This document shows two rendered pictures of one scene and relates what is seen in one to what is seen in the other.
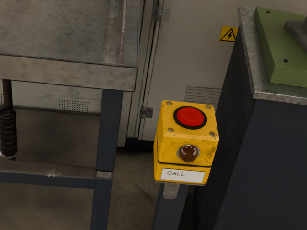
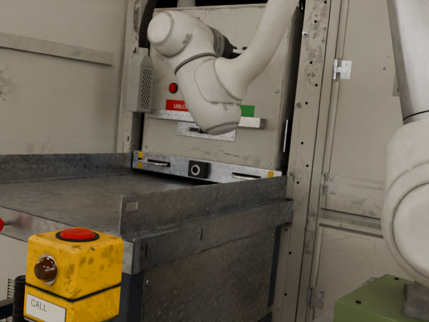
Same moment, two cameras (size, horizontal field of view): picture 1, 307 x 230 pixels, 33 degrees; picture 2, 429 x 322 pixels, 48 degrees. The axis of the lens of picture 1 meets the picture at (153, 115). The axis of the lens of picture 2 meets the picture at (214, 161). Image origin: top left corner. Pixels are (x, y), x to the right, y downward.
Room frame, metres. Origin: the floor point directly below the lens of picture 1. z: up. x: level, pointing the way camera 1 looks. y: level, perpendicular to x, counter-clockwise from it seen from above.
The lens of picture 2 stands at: (0.24, -0.51, 1.05)
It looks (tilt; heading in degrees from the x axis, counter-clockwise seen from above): 5 degrees down; 38
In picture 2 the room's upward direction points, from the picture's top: 5 degrees clockwise
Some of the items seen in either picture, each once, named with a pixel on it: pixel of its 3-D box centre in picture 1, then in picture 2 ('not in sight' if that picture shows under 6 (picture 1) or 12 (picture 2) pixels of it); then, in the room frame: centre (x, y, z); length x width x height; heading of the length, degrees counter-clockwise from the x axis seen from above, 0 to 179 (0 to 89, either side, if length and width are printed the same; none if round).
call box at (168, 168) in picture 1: (184, 143); (74, 277); (0.58, -0.05, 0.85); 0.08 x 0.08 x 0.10; 7
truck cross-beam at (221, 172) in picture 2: not in sight; (203, 169); (1.41, 0.44, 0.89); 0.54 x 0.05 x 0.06; 97
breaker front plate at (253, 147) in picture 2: not in sight; (209, 87); (1.39, 0.43, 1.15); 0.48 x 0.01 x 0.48; 97
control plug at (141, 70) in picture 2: not in sight; (140, 84); (1.30, 0.63, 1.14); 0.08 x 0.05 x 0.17; 7
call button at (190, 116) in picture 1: (189, 118); (77, 237); (0.58, -0.05, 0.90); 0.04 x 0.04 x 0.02
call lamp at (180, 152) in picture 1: (188, 155); (43, 269); (0.54, -0.06, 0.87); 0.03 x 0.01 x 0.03; 97
